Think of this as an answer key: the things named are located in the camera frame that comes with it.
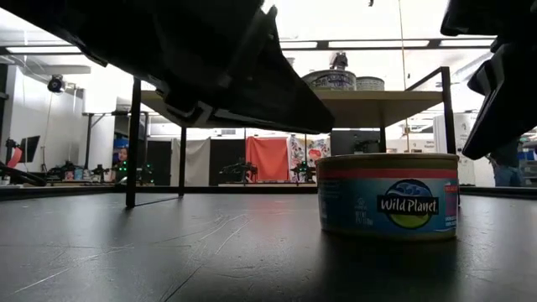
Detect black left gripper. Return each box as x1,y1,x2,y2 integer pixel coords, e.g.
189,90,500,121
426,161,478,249
125,0,336,134

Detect black partition panel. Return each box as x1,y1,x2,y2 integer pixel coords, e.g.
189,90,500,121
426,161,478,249
209,138,248,185

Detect teal skipjack tuna can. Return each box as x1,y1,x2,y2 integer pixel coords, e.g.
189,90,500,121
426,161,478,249
356,75,386,91

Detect black table mat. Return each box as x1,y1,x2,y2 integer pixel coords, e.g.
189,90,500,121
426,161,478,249
0,191,537,302

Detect black monitor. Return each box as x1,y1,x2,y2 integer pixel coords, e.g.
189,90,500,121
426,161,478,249
14,134,42,164

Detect white pillar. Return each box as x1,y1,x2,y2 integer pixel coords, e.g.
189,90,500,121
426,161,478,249
434,112,477,185

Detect overhead bar with light strips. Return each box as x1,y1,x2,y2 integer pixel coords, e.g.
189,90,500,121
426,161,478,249
0,38,496,55

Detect silver-lid can white green label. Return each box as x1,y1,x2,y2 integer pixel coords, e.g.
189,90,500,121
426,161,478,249
301,69,357,91

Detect white curtain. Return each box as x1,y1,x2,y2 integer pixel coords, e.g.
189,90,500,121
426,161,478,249
186,137,211,188

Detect storage rack with bins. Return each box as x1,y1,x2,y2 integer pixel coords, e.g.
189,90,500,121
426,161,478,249
518,138,537,188

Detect floral printed cloth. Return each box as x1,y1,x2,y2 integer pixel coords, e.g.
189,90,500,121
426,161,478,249
289,134,332,182

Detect wooden shelf with black legs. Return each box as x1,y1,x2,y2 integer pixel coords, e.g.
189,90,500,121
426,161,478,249
124,65,458,210

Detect black screen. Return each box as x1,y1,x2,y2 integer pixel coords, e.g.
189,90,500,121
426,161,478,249
330,129,382,156

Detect black ceiling spotlight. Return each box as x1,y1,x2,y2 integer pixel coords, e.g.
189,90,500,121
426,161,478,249
331,52,349,71
46,74,66,94

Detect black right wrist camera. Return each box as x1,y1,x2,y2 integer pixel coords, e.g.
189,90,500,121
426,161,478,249
440,0,537,38

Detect red cloth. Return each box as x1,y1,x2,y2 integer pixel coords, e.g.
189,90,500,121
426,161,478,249
246,136,290,182

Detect gold-lid blue striped can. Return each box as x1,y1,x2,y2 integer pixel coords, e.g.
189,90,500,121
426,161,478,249
315,153,461,242

